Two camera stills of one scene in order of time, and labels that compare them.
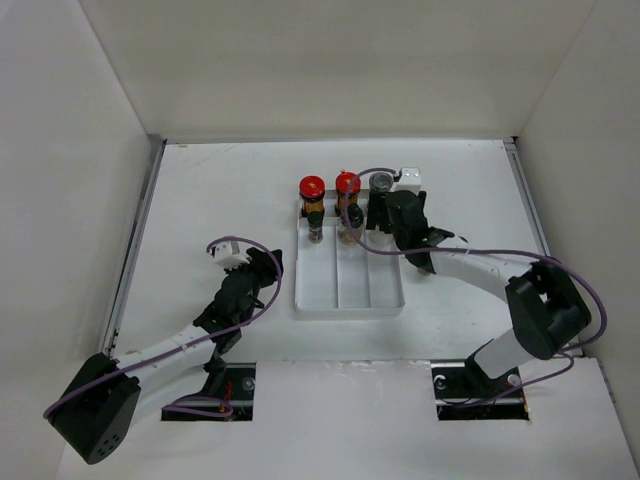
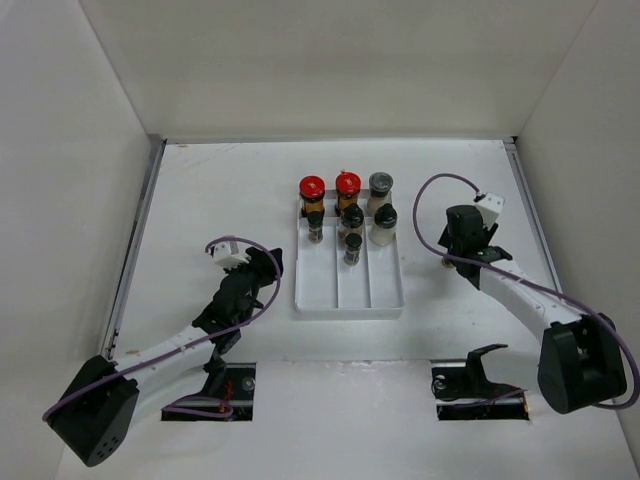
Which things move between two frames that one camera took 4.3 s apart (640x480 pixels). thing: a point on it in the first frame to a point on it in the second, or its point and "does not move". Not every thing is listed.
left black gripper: (263, 265) does not move
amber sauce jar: (347, 187) does not move
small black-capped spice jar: (315, 220) does not move
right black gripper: (378, 203) to (445, 240)
